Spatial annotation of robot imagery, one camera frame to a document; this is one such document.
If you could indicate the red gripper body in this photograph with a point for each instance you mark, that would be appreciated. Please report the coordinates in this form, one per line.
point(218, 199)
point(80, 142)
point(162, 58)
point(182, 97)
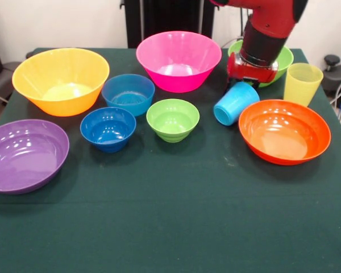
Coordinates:
point(253, 72)

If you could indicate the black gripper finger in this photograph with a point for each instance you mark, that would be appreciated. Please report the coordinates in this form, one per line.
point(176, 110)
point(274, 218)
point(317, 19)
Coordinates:
point(231, 84)
point(251, 83)

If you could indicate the light blue plastic cup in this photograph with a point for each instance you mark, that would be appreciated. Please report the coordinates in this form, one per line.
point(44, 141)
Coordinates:
point(236, 103)

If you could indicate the large green plastic bowl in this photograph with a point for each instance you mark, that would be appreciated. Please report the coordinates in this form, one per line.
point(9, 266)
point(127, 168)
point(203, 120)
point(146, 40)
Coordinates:
point(285, 61)

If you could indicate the small dark blue bowl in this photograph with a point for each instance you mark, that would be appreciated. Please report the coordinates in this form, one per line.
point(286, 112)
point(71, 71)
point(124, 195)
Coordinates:
point(108, 128)

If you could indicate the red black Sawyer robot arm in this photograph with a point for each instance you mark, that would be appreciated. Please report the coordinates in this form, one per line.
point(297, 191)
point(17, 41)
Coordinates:
point(264, 34)

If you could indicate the translucent yellow plastic cup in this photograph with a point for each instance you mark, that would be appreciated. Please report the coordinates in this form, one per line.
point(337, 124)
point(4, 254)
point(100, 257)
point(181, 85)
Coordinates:
point(299, 88)

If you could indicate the large pink plastic bowl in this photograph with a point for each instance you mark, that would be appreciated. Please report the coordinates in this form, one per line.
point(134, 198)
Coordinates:
point(179, 51)

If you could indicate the shallow orange plastic bowl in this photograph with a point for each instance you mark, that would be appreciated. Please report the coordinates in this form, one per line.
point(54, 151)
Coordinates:
point(284, 136)

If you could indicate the small green plastic bowl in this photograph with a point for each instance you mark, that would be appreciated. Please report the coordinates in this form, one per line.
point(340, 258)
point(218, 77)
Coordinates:
point(173, 119)

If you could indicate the black knob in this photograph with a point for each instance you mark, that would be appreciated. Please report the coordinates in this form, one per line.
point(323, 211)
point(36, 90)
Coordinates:
point(332, 60)

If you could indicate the black round base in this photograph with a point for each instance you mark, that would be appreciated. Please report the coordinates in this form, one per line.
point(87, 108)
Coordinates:
point(339, 76)

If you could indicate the translucent light blue bowl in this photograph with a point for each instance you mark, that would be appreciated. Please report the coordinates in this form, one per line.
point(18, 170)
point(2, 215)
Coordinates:
point(128, 91)

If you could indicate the dark green tablecloth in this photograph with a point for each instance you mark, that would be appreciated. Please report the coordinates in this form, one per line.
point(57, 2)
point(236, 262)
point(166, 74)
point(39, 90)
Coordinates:
point(170, 221)

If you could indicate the large yellow plastic bowl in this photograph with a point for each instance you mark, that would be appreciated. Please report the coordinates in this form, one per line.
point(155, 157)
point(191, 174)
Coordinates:
point(59, 68)

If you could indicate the shallow purple plastic bowl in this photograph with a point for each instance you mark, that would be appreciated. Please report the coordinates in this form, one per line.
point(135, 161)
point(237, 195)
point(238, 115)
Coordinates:
point(22, 159)

